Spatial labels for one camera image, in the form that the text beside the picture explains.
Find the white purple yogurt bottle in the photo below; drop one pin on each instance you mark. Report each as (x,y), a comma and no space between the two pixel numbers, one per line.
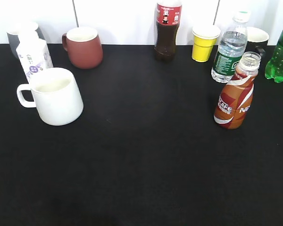
(33,53)

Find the black ceramic mug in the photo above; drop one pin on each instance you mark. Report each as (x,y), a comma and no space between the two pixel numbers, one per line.
(257,41)

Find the grey ceramic mug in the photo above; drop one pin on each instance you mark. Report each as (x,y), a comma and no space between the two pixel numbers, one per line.
(15,28)

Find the brown coffee drink bottle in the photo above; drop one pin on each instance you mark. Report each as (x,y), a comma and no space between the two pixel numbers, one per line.
(236,96)

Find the clear water bottle green label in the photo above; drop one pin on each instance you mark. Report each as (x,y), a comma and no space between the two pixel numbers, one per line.
(231,47)

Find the dark red ceramic mug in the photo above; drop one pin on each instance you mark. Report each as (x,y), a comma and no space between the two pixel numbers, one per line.
(83,47)

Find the yellow paper cup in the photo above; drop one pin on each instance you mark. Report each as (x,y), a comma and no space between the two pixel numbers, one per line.
(205,37)

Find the white ceramic mug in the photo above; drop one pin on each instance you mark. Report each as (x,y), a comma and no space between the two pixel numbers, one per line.
(55,94)

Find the cola bottle red label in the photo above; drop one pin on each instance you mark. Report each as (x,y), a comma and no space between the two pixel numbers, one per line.
(168,15)

